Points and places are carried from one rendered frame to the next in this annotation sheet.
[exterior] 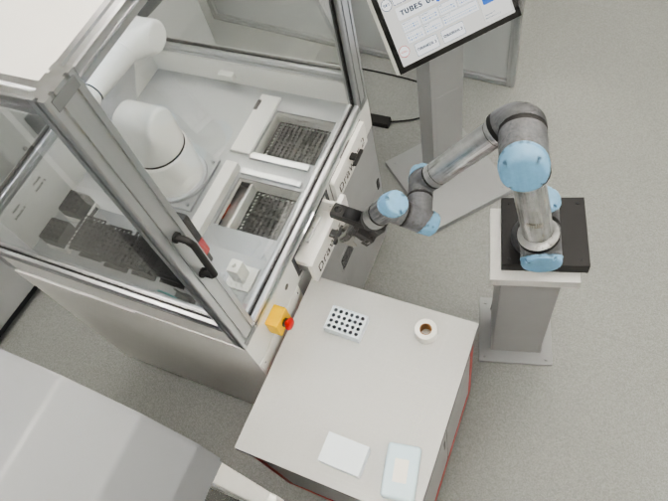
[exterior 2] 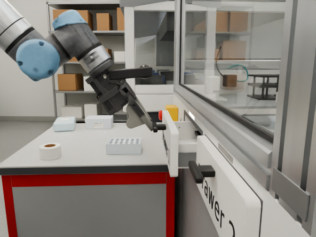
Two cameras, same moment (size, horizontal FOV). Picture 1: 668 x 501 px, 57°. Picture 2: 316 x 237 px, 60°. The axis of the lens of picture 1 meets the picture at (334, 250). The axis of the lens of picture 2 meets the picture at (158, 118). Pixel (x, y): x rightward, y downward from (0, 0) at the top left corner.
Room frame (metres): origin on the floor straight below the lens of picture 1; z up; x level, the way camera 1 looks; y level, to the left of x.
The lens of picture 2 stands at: (1.64, -0.51, 1.08)
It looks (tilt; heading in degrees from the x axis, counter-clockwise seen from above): 12 degrees down; 138
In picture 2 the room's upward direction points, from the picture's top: straight up
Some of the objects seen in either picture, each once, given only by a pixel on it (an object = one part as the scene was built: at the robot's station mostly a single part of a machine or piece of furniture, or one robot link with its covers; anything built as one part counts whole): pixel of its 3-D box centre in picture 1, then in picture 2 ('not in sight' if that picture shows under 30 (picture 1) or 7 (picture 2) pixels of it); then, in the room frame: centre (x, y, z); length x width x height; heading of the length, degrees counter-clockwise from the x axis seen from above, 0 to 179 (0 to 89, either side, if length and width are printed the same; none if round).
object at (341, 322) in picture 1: (346, 323); (124, 145); (0.83, 0.04, 0.78); 0.12 x 0.08 x 0.04; 50
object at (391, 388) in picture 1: (372, 417); (106, 218); (0.63, 0.06, 0.38); 0.62 x 0.58 x 0.76; 141
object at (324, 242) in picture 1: (329, 237); (169, 138); (1.11, 0.00, 0.87); 0.29 x 0.02 x 0.11; 141
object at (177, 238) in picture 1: (198, 257); not in sight; (0.80, 0.30, 1.45); 0.05 x 0.03 x 0.19; 51
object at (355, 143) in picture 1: (349, 160); (217, 188); (1.39, -0.16, 0.87); 0.29 x 0.02 x 0.11; 141
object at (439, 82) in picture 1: (445, 108); not in sight; (1.78, -0.67, 0.51); 0.50 x 0.45 x 1.02; 10
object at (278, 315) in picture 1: (278, 320); (170, 114); (0.87, 0.23, 0.88); 0.07 x 0.05 x 0.07; 141
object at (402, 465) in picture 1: (401, 472); (65, 123); (0.35, 0.02, 0.78); 0.15 x 0.10 x 0.04; 151
